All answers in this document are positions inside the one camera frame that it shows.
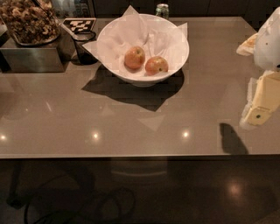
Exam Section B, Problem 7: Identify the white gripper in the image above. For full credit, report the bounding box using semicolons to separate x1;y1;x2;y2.
236;7;280;130

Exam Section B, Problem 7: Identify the red-yellow apple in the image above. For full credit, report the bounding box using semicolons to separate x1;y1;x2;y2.
145;56;169;76
124;46;145;69

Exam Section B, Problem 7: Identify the white bowl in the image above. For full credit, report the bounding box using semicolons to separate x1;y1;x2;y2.
96;13;190;88

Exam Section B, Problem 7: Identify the white paper liner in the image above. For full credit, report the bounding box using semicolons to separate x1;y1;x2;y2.
82;4;188;77

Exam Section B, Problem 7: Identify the green glass jar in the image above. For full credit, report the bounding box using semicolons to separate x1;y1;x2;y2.
155;3;169;19

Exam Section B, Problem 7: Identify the black white marker tag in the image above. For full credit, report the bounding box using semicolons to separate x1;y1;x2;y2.
63;17;96;33

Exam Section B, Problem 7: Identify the steel box stand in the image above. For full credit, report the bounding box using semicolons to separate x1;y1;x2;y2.
0;30;75;73

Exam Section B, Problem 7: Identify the jar of granola snacks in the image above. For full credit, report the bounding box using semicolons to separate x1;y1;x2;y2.
0;0;60;46

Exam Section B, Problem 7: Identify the black wire cup holder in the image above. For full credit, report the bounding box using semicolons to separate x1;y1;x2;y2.
72;31;97;65

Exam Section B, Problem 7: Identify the black cable on floor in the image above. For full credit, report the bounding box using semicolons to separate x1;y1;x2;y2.
24;174;137;224

